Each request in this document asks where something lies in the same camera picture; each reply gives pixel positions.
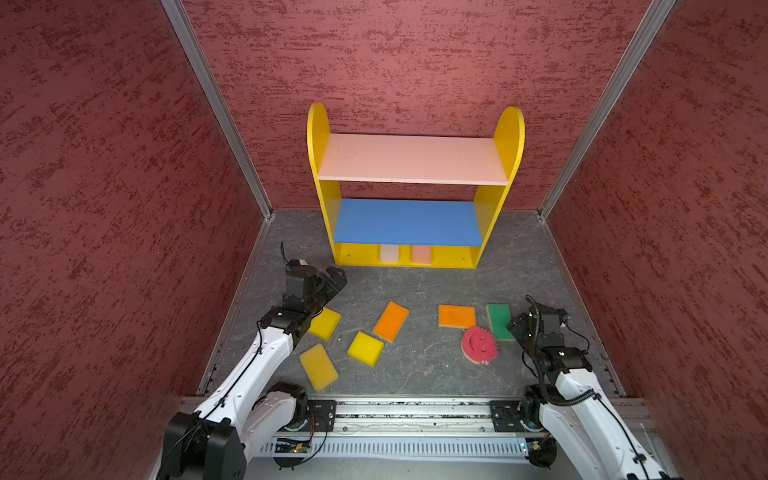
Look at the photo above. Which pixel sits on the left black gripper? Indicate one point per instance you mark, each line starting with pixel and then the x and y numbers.
pixel 328 285

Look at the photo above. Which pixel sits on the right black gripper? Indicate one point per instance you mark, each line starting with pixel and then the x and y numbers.
pixel 518 323

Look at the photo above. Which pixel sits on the green sponge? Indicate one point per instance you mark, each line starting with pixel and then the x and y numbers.
pixel 499 317

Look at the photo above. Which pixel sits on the cream white sponge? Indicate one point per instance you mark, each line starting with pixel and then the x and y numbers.
pixel 389 254

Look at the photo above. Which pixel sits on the salmon pink sponge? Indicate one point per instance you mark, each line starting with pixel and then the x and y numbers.
pixel 421 255

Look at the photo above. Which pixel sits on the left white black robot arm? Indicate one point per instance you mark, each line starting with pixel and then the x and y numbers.
pixel 222 434

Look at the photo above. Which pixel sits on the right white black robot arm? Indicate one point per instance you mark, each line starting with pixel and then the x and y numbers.
pixel 569 404

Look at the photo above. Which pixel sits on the yellow shelf unit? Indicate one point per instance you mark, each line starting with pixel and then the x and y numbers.
pixel 458 231

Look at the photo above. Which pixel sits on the yellow sponge near left gripper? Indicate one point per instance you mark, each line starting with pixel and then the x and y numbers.
pixel 324 324

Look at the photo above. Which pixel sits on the pink round smiley sponge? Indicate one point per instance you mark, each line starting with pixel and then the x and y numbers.
pixel 479 346

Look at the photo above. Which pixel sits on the large yellow sponge front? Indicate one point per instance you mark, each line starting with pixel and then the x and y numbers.
pixel 318 367

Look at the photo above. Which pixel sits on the small yellow square sponge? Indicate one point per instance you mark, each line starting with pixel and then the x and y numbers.
pixel 366 349

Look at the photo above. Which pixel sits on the orange sponge left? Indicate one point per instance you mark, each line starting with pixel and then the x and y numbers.
pixel 391 321

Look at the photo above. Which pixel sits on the orange sponge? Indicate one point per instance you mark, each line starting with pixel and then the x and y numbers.
pixel 453 316
pixel 391 321

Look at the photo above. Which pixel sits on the orange sponge right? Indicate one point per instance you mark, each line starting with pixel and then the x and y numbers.
pixel 453 316

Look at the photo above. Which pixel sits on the right circuit board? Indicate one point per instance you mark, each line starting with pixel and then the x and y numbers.
pixel 542 453

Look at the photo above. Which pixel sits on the circuit board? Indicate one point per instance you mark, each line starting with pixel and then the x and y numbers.
pixel 289 446
pixel 542 453

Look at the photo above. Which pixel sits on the left circuit board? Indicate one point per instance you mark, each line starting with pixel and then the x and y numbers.
pixel 289 446

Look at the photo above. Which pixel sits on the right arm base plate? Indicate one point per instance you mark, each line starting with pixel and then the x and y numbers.
pixel 515 416

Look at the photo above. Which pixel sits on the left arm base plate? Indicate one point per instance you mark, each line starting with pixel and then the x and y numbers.
pixel 320 415

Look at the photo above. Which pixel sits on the aluminium front rail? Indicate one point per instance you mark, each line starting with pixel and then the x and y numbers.
pixel 414 416

